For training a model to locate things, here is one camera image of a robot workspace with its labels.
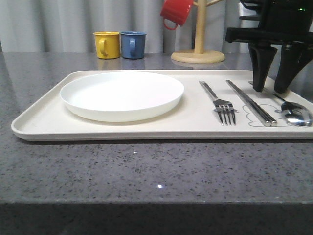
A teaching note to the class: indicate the silver metal spoon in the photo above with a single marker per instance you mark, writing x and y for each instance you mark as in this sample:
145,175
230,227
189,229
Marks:
294,113

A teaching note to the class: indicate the white round plate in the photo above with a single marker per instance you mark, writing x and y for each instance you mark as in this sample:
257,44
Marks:
122,96

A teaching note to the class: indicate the yellow enamel mug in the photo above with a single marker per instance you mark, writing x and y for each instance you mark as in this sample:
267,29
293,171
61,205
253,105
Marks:
107,44

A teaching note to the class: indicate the cream rabbit serving tray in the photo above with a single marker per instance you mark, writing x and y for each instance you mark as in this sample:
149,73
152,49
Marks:
49,120

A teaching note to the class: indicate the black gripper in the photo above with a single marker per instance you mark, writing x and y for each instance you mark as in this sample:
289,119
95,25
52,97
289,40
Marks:
281,22

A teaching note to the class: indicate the silver metal chopstick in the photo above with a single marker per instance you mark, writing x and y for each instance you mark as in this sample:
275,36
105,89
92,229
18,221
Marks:
255,105
249,105

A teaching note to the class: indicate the blue enamel mug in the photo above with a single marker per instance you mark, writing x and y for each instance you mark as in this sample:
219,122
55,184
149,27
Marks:
132,44

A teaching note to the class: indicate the wooden mug tree stand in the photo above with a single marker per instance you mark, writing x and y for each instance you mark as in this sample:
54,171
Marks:
199,55

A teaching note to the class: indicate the silver metal fork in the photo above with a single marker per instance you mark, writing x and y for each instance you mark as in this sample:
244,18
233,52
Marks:
223,108

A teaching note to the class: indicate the red enamel mug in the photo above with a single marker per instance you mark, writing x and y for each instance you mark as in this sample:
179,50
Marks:
176,11

